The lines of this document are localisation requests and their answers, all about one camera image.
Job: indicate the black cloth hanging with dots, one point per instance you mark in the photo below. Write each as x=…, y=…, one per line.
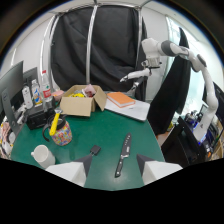
x=171, y=90

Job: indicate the white mug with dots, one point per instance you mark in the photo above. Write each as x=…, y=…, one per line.
x=43, y=155

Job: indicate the orange book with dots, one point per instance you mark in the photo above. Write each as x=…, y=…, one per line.
x=120, y=99

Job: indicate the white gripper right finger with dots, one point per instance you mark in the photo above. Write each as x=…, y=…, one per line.
x=156, y=170

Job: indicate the black cabinet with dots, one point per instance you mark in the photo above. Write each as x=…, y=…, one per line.
x=185, y=143

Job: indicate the black curtain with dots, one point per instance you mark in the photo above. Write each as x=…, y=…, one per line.
x=110, y=46

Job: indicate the clear bottle yellow label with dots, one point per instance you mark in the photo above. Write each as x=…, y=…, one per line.
x=36, y=93

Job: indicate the colourful patterned jar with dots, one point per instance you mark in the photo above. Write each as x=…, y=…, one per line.
x=62, y=133

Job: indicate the clear bottle red label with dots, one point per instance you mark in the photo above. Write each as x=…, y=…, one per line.
x=45, y=87

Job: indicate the black monitor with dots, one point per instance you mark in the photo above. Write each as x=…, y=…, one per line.
x=11, y=90

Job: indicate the small black block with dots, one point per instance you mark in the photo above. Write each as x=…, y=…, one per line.
x=95, y=150

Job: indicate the black box device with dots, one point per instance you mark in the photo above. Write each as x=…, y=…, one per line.
x=39, y=116

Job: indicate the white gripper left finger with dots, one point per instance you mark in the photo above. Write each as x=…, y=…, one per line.
x=71, y=170

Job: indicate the white bottle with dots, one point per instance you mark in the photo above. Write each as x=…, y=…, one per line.
x=27, y=96

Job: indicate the open cardboard box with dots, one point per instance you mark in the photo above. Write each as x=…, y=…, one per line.
x=83, y=100

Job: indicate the black kitchen knife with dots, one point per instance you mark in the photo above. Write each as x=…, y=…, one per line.
x=123, y=154

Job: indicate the silver laptop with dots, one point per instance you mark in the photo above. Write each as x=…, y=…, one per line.
x=130, y=109

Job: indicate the metal frame pole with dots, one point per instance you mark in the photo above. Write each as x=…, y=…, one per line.
x=90, y=46

